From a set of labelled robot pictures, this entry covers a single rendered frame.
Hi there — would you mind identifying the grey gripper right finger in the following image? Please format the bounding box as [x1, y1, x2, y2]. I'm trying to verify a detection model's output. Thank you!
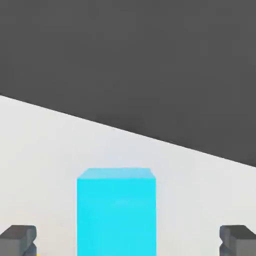
[219, 224, 256, 256]

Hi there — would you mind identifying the small cyan cube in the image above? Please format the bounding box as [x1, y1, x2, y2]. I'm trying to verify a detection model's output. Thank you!
[76, 167, 157, 256]

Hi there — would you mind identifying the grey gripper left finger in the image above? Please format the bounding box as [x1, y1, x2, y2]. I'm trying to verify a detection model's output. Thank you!
[0, 224, 38, 256]

